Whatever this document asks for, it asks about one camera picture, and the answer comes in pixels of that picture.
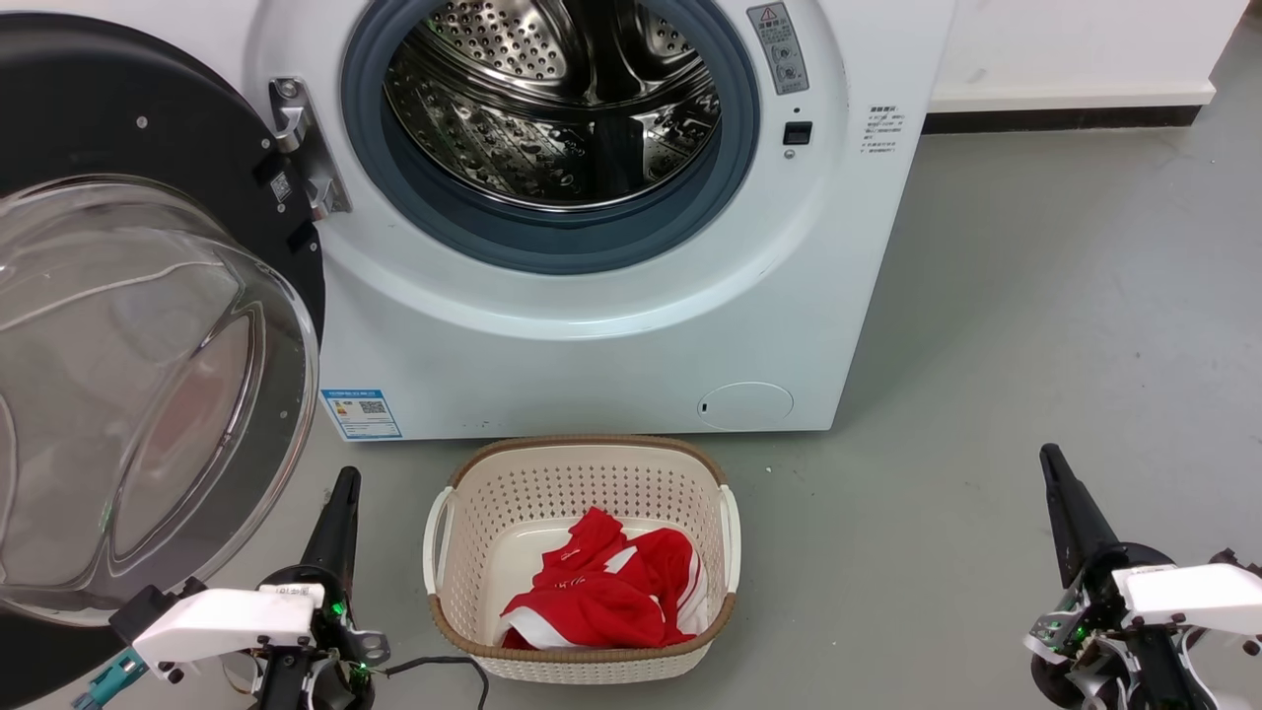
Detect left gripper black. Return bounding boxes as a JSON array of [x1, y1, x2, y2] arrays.
[[256, 466, 390, 710]]

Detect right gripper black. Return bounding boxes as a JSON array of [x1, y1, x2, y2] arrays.
[[1025, 444, 1262, 710]]

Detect black round glass washer door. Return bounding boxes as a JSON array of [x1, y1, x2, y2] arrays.
[[0, 12, 326, 706]]

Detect white front-load washing machine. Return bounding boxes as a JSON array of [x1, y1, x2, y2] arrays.
[[242, 0, 957, 442]]

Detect metal door hinge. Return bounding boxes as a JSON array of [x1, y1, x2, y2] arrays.
[[268, 77, 353, 221]]

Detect blue energy label sticker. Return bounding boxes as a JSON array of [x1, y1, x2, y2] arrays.
[[320, 389, 403, 441]]

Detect beige perforated laundry basket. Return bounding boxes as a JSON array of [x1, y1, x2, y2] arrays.
[[422, 435, 741, 685]]

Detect red and white garment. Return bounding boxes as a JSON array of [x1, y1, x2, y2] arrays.
[[498, 507, 709, 652]]

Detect round white filter cover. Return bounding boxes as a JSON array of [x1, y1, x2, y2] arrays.
[[697, 382, 795, 431]]

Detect dark baseboard strip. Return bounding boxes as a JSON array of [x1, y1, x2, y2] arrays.
[[924, 104, 1204, 135]]

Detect steel perforated washer drum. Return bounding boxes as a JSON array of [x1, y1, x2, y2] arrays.
[[385, 0, 723, 213]]

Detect grey warning sticker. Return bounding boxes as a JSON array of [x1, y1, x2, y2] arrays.
[[746, 2, 810, 97]]

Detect thin black cable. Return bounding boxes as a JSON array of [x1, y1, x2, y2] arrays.
[[380, 655, 491, 710]]

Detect teal cable connector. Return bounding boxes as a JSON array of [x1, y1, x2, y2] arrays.
[[71, 651, 149, 710]]

